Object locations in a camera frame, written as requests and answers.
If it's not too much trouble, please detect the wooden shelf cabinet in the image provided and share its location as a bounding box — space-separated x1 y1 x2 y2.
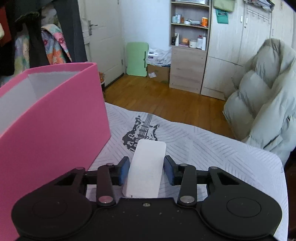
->
170 1 212 94

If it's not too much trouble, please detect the black hanging coat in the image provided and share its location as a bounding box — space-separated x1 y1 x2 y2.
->
1 1 87 76

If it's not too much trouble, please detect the grey puffer jacket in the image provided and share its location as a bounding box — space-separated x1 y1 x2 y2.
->
223 38 295 164

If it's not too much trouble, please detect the teal wall organizer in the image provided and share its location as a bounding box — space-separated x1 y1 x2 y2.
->
216 9 229 24

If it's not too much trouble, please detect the white long rectangular device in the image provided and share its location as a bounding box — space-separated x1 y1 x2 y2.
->
122 140 167 198

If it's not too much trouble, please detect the light wood wardrobe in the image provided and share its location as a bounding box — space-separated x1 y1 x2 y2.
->
201 1 295 99

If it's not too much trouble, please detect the floral quilt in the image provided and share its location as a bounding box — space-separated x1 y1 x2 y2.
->
1 24 72 86

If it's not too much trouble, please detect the white cloth with guitar print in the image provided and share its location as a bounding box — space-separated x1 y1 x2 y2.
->
89 103 288 240

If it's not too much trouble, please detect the pink cardboard box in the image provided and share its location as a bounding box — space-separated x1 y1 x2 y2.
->
1 62 111 240

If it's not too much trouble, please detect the white door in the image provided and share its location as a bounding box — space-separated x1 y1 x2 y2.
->
78 0 125 86

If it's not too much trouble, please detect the cardboard box on floor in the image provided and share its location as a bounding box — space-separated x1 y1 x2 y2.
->
147 64 170 84

